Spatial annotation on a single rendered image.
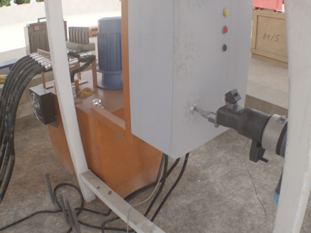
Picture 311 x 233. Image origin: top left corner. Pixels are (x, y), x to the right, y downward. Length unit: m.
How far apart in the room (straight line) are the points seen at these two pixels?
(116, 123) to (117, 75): 0.54
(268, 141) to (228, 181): 1.19
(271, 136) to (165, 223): 0.98
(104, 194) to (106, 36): 0.85
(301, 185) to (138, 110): 0.59
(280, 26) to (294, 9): 3.43
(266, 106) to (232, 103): 1.63
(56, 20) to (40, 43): 1.95
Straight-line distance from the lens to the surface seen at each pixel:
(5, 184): 1.41
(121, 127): 0.97
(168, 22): 0.67
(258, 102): 2.30
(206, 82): 0.77
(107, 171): 1.35
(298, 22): 0.38
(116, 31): 1.44
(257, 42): 4.05
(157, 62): 0.72
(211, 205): 1.56
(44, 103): 1.58
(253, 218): 1.54
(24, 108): 2.93
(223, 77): 0.85
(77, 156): 1.37
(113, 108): 1.24
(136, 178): 1.55
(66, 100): 1.21
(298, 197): 0.49
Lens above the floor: 1.10
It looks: 25 degrees down
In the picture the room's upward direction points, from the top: straight up
